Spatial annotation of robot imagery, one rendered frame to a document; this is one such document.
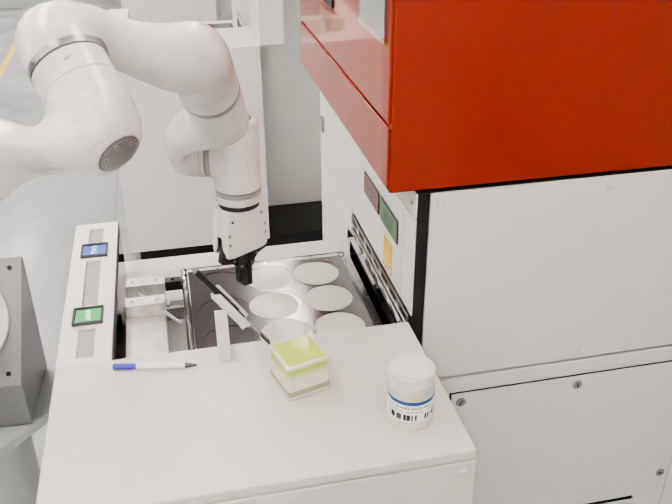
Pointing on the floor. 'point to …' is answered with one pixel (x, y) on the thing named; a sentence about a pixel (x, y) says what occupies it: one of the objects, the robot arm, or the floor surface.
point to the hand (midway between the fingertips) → (243, 273)
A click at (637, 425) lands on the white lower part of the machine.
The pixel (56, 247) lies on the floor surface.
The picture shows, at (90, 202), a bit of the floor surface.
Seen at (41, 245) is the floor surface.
